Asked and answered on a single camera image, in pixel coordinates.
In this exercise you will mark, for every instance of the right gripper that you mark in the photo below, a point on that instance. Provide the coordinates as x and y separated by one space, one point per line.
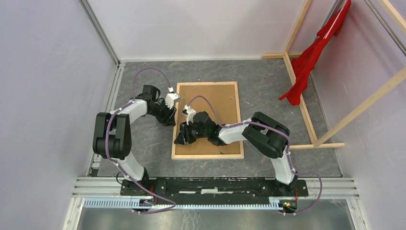
185 138

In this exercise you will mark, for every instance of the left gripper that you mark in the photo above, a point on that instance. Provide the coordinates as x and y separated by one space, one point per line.
168 119

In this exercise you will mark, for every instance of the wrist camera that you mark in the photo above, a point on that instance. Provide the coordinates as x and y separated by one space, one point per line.
171 99
189 113

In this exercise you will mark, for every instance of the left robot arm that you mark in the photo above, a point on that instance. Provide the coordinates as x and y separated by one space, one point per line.
112 134

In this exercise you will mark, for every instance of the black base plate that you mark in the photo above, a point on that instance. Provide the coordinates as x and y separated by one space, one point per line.
212 190

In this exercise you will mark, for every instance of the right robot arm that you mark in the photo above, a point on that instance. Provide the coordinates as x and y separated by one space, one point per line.
267 135

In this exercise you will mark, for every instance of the wooden beam rack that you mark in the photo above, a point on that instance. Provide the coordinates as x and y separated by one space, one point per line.
321 143

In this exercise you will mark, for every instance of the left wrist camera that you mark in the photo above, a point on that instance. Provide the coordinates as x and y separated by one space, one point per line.
171 99

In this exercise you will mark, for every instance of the white wooden picture frame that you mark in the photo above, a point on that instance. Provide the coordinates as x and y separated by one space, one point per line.
176 127

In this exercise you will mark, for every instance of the red cloth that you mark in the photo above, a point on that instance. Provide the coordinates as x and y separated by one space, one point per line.
305 63

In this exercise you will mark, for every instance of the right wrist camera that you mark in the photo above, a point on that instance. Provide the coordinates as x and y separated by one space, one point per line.
189 113

